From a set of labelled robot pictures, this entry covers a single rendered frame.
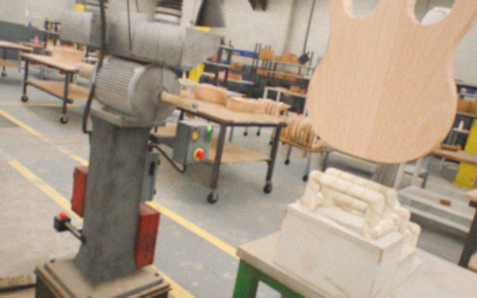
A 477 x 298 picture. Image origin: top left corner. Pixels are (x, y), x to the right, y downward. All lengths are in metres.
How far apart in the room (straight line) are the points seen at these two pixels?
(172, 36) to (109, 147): 0.66
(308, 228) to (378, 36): 0.49
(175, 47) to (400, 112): 0.80
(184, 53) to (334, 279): 0.86
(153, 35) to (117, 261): 1.14
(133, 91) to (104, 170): 0.44
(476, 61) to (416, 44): 11.38
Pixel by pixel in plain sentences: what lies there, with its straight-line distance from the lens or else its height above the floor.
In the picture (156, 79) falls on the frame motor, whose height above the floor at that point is 1.31.
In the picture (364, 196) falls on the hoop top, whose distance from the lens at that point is 0.95.
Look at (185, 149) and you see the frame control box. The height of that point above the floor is 1.00.
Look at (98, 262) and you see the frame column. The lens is 2.05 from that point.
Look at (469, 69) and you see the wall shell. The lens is 12.31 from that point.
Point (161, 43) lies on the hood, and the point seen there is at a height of 1.46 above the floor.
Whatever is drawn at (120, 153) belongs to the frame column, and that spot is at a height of 0.95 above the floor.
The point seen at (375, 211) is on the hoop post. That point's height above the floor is 1.17.
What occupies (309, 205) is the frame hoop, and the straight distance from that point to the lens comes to 1.02.
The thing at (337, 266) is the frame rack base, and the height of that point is 1.01.
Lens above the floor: 1.44
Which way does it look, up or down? 12 degrees down
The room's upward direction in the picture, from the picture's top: 10 degrees clockwise
